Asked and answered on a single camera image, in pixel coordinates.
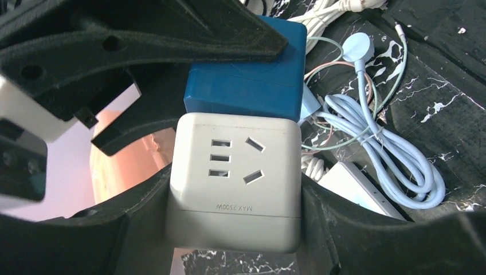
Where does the white power cord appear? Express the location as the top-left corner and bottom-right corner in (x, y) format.
(239, 0), (388, 54)

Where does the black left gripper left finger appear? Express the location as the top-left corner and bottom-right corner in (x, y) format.
(1, 166), (173, 274)

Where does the small light blue charger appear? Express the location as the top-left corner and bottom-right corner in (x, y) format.
(297, 84), (322, 125)

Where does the white cube charger with picture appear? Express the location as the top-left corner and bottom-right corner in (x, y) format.
(164, 113), (301, 253)

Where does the thin green charging cable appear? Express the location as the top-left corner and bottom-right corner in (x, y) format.
(301, 22), (409, 152)

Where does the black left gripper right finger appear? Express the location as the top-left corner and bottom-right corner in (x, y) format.
(296, 176), (485, 274)

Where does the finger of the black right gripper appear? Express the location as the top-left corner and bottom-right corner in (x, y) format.
(91, 63), (190, 156)
(1, 1), (288, 95)

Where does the light blue cable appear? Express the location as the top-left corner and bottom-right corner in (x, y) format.
(315, 32), (447, 210)

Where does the thin pink charging cable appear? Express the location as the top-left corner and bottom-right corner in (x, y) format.
(301, 60), (375, 152)

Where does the light blue socket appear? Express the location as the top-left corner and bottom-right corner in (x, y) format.
(318, 162), (404, 221)

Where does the pink translucent storage box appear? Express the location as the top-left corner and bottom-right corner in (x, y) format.
(89, 128), (175, 204)

